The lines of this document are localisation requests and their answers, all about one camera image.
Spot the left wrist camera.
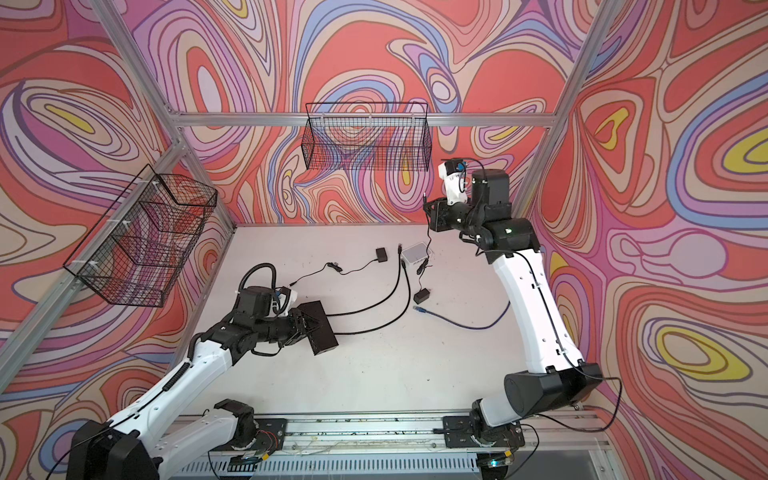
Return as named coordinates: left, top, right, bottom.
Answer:
left=271, top=287, right=298, bottom=317

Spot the black power adapter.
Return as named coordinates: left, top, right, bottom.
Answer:
left=413, top=229, right=432, bottom=305
left=289, top=247, right=389, bottom=287

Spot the black ethernet cable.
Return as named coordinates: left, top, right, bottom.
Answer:
left=326, top=244, right=404, bottom=318
left=333, top=257, right=413, bottom=336

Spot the wire mesh basket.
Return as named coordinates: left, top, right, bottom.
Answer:
left=301, top=101, right=432, bottom=172
left=63, top=165, right=218, bottom=308

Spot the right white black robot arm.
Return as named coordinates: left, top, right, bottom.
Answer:
left=424, top=159, right=604, bottom=445

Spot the upper black ethernet cable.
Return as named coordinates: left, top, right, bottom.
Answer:
left=326, top=244, right=404, bottom=318

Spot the small white network switch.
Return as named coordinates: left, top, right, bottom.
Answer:
left=402, top=242, right=430, bottom=266

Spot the black network switch box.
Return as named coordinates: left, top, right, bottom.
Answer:
left=298, top=301, right=339, bottom=356

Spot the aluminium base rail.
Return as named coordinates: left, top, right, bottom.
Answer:
left=175, top=410, right=627, bottom=479

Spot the lower black ethernet cable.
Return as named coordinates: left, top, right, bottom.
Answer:
left=333, top=257, right=413, bottom=336

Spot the blue ethernet cable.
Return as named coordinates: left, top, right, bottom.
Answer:
left=412, top=299, right=511, bottom=331

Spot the back wire mesh basket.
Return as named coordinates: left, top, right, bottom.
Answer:
left=301, top=101, right=432, bottom=172

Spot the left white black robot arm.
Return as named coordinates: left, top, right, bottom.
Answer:
left=66, top=262, right=306, bottom=479

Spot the left wire mesh basket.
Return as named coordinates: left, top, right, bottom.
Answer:
left=63, top=165, right=218, bottom=308

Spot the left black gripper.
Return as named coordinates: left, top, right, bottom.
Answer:
left=252, top=308, right=323, bottom=347

